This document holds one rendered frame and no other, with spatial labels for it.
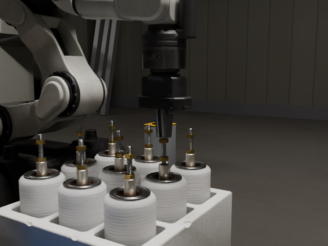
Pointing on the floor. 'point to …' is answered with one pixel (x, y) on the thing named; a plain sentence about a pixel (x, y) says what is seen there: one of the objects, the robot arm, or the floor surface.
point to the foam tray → (60, 238)
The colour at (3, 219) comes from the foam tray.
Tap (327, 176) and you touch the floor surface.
